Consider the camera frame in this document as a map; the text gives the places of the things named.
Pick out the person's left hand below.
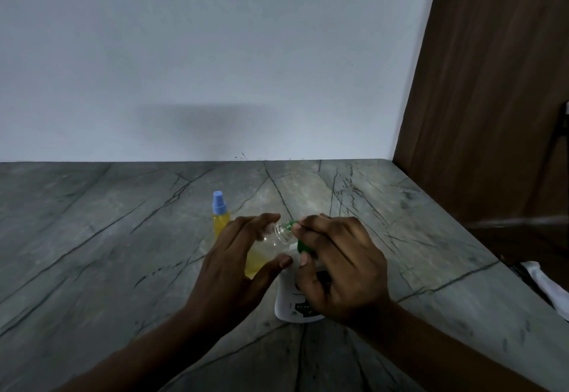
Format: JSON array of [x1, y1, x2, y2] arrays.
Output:
[[183, 213, 294, 335]]

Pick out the person's right forearm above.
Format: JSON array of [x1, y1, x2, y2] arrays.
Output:
[[349, 298, 549, 392]]

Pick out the person's left forearm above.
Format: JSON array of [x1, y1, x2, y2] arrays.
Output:
[[55, 309, 214, 392]]

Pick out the yellow spray bottle blue cap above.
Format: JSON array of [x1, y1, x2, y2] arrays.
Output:
[[212, 190, 232, 239]]

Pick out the person's right hand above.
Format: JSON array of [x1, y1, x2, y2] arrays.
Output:
[[291, 213, 394, 328]]

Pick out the clear bottle with yellow liquid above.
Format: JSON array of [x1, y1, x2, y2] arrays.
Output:
[[244, 221, 298, 280]]

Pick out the brown wooden door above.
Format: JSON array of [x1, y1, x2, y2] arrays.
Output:
[[392, 0, 569, 229]]

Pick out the white cloth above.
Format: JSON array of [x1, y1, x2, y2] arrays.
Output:
[[519, 261, 569, 322]]

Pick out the white bottle with green cap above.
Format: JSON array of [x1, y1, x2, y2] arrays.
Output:
[[274, 239, 329, 324]]

